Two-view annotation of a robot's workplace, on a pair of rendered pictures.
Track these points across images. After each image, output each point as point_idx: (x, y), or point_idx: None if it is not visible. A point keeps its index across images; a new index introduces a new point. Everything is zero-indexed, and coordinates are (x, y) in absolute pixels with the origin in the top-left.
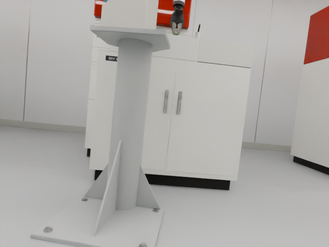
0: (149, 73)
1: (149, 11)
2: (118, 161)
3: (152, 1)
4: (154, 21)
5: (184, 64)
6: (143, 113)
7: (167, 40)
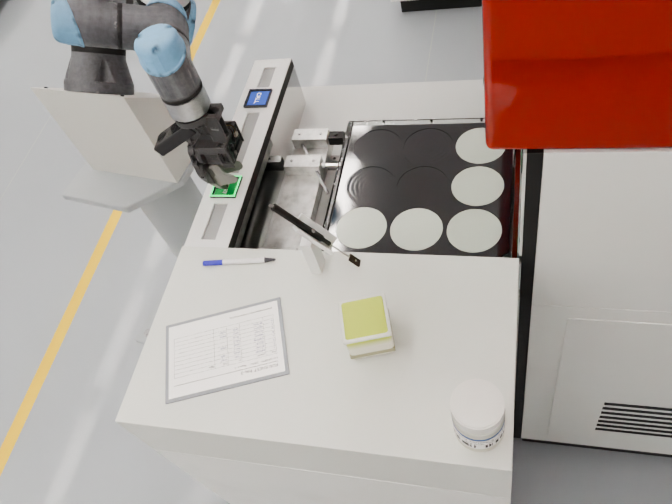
0: (152, 217)
1: (88, 142)
2: None
3: (90, 123)
4: (138, 145)
5: None
6: (176, 255)
7: (91, 204)
